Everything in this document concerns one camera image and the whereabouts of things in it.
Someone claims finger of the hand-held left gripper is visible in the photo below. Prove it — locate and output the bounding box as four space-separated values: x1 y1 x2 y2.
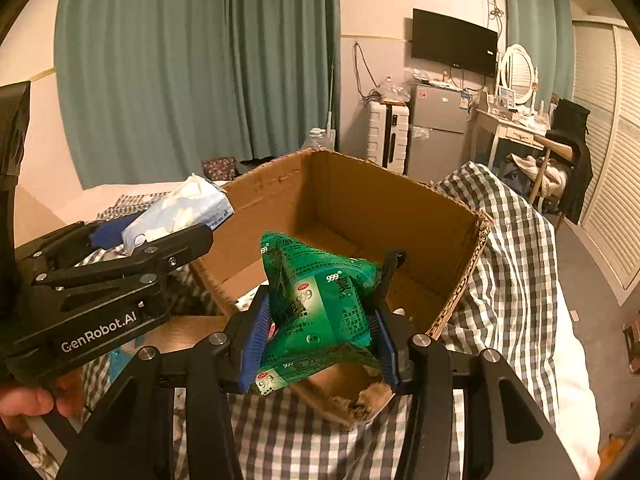
32 222 215 295
15 216 140 272

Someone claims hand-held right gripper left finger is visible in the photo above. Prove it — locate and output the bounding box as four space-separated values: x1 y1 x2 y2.
55 285 274 480

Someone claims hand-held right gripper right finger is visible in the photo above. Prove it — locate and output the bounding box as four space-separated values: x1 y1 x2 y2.
370 249 581 480

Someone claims white tissue pack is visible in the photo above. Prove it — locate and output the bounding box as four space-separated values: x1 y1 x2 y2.
122 174 235 253

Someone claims green medicine packet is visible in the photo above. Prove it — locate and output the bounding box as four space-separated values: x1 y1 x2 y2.
245 231 383 397

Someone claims cardboard box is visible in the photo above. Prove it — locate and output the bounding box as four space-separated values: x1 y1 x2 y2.
187 147 493 433

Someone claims person's left hand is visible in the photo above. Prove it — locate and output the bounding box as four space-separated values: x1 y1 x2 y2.
0 374 87 437

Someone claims patterned bag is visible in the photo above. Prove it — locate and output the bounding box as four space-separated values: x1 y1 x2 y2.
201 156 238 181

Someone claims green curtain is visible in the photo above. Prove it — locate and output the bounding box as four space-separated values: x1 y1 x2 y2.
500 0 576 103
231 0 342 160
54 0 241 191

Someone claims white pole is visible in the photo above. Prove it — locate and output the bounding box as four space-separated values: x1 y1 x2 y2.
325 62 337 133

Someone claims white suitcase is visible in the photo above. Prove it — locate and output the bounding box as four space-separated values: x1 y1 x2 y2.
365 100 412 168

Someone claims white clothes pile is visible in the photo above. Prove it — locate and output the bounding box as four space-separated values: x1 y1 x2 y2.
510 154 568 197

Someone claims silver fridge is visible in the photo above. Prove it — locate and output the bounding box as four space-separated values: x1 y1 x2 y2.
405 82 473 183

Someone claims white dressing table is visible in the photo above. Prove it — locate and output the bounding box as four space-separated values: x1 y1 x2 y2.
472 105 551 196

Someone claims clear plastic bag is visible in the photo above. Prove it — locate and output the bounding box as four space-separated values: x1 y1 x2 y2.
377 74 416 107

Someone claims wooden chair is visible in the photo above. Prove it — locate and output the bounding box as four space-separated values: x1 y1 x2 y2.
527 135 573 211

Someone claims black jacket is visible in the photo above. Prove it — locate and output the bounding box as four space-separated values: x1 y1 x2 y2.
545 99 593 223

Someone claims white louvered wardrobe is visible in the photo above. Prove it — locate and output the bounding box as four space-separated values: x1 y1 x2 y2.
570 20 640 306

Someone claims oval white mirror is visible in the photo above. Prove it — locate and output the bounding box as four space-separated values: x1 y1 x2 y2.
500 44 538 108

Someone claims black television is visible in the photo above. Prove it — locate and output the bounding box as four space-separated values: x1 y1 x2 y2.
411 8 499 78

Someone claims wall cable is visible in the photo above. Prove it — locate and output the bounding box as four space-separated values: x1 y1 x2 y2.
352 41 381 103

